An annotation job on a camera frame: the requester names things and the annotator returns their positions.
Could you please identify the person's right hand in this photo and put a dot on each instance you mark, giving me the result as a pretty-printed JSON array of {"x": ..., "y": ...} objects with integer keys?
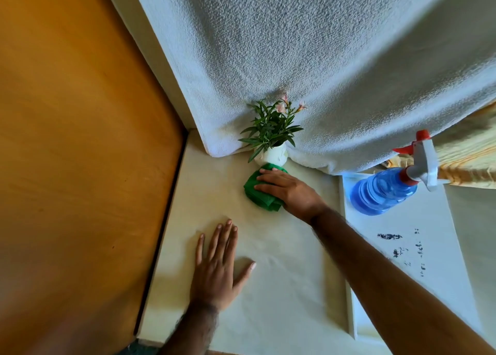
[{"x": 292, "y": 194}]

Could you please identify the person's left hand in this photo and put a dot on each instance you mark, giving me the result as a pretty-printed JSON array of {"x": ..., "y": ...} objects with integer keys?
[{"x": 213, "y": 273}]

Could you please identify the person's left thumb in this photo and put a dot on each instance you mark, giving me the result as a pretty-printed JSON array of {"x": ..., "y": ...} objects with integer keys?
[{"x": 245, "y": 274}]

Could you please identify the person's right fingers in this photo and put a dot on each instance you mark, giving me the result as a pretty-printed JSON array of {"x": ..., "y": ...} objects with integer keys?
[{"x": 269, "y": 180}]

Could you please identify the person's left middle finger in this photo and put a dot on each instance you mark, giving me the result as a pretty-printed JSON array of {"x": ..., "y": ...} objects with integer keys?
[{"x": 221, "y": 242}]

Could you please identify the person's left little finger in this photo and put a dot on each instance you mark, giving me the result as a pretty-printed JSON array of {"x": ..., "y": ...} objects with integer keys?
[{"x": 199, "y": 249}]

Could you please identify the green cleaning cloth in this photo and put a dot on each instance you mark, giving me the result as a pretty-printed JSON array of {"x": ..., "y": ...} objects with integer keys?
[{"x": 260, "y": 194}]

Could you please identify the person's left forearm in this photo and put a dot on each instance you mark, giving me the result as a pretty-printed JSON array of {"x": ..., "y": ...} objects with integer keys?
[{"x": 192, "y": 331}]

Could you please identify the person's right forearm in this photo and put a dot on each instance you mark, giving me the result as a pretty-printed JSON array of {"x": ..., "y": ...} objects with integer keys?
[{"x": 391, "y": 289}]

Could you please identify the white pot with green plant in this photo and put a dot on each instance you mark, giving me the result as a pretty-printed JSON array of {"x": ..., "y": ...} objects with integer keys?
[{"x": 271, "y": 134}]

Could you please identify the blue spray bottle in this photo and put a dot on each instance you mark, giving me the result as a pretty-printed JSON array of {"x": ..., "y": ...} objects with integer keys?
[{"x": 391, "y": 184}]

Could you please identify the white textured towel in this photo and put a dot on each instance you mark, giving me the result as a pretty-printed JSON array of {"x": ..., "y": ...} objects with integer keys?
[{"x": 310, "y": 64}]

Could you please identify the orange wooden door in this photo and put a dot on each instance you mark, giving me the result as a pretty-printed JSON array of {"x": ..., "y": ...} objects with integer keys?
[{"x": 81, "y": 165}]

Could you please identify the yellow patterned cloth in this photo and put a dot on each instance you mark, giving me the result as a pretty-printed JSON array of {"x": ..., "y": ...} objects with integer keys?
[{"x": 465, "y": 153}]

